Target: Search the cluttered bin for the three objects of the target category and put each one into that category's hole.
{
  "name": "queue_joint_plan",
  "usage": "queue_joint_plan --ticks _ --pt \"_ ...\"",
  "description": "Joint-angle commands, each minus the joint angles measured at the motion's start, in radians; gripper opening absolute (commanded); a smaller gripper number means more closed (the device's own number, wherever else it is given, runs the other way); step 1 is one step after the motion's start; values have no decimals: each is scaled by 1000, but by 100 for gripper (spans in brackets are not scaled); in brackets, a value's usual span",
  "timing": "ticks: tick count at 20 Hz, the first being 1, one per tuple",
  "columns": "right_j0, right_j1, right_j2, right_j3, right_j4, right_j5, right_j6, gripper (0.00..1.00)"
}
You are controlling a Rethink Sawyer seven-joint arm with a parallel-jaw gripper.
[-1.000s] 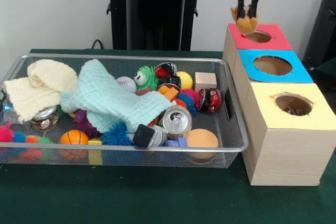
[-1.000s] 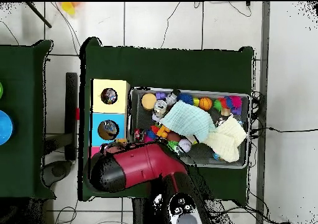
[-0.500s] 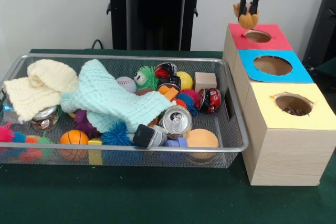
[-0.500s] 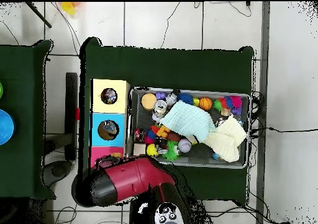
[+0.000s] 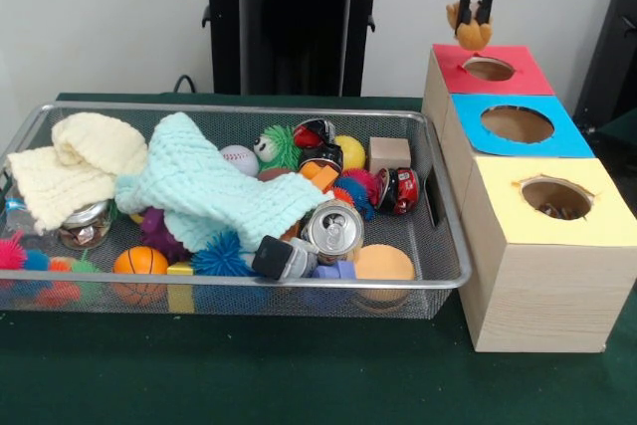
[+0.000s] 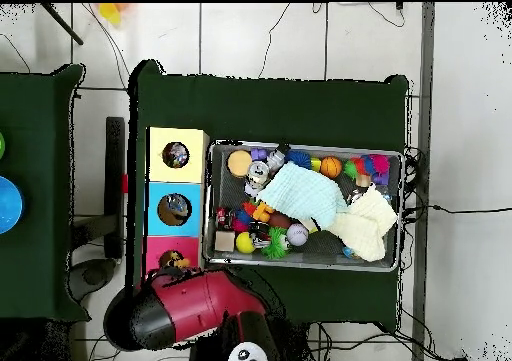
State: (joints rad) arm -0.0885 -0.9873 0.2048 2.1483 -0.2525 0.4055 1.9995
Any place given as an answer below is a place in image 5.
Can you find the small brown teddy bear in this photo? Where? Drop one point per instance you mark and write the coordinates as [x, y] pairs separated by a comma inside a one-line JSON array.
[[472, 35]]

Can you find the multicolour cartoon print cloth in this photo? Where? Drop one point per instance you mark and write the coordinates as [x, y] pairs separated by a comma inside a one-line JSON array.
[[557, 211]]

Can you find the mint green cloth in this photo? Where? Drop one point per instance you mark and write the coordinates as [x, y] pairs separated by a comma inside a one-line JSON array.
[[199, 196]]

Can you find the cream yellow cloth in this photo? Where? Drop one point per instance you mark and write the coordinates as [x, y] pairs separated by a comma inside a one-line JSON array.
[[70, 161]]

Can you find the shallow clear mesh bin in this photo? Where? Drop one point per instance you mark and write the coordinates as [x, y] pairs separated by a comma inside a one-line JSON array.
[[440, 246]]

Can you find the wooden box with three holes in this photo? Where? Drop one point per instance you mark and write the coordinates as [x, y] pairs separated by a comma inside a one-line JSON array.
[[547, 286]]

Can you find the black chair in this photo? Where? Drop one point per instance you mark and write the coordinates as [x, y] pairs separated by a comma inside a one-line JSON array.
[[612, 47]]

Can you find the small wooden cube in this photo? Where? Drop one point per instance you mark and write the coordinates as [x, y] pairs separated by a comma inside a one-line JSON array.
[[389, 154]]

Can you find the yellow ball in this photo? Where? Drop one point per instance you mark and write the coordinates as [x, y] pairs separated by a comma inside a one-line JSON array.
[[350, 151]]

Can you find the orange plastic toy brick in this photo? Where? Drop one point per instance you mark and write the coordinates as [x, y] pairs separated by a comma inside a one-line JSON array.
[[320, 174]]

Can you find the green spiky ball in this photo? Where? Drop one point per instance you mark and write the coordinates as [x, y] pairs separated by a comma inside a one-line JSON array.
[[281, 146]]

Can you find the silver drinks can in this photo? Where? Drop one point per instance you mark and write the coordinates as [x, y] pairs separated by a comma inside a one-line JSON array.
[[333, 230]]

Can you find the peach orange ball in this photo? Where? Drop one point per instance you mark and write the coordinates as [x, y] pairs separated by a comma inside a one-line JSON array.
[[384, 264]]

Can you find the white toy baseball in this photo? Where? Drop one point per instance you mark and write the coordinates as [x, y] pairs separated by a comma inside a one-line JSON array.
[[239, 159]]

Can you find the orange toy basketball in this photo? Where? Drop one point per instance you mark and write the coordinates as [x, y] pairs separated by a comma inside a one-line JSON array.
[[140, 262]]

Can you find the pink spiky ball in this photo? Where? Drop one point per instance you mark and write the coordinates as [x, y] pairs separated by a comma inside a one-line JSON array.
[[12, 252]]

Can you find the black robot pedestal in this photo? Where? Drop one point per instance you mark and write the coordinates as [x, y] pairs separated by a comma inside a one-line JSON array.
[[289, 27]]

